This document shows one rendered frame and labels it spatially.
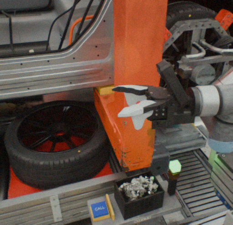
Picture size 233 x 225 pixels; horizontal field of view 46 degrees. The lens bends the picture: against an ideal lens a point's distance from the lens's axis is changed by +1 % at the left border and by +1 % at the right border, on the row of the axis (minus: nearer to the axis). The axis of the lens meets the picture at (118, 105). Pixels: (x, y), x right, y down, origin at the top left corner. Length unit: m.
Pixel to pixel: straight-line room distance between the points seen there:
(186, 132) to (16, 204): 1.32
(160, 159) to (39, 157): 0.71
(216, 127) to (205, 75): 0.94
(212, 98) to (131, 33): 0.47
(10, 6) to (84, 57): 1.77
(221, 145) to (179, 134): 1.41
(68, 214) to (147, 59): 1.02
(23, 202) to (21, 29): 1.34
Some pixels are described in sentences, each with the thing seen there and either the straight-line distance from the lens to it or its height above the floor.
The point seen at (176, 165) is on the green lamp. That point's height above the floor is 0.66.
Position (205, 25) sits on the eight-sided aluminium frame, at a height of 1.10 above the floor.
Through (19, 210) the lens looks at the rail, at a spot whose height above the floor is 0.34.
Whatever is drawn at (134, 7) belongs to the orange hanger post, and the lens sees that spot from 1.01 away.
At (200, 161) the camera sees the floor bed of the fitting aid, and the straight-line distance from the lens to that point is 2.23.
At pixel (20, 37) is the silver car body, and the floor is 0.85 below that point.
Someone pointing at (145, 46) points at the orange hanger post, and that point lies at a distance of 1.07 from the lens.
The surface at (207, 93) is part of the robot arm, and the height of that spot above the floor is 1.25.
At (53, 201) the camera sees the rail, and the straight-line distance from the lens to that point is 1.57.
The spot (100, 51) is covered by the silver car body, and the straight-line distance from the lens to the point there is 1.62.
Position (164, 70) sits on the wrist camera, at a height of 1.31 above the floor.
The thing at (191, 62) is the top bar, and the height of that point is 0.98.
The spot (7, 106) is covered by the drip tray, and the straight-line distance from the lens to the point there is 3.07.
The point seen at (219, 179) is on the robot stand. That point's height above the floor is 0.66.
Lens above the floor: 1.57
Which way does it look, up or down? 33 degrees down
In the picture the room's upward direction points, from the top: straight up
